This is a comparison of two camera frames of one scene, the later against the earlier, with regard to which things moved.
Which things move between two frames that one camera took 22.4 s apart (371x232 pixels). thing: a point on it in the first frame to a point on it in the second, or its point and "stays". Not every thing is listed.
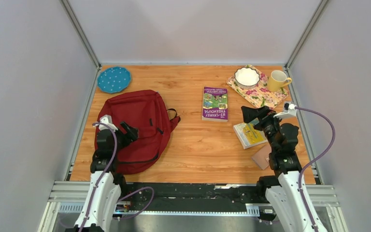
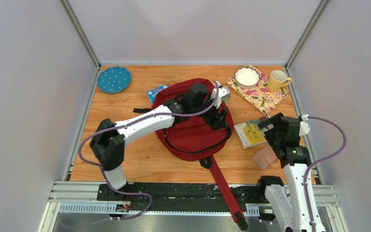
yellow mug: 277,79 stays
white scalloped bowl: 246,78 stays
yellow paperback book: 249,136 stays
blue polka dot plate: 113,79 stays
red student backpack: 147,111 to 194,138
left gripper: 127,138 to 221,122
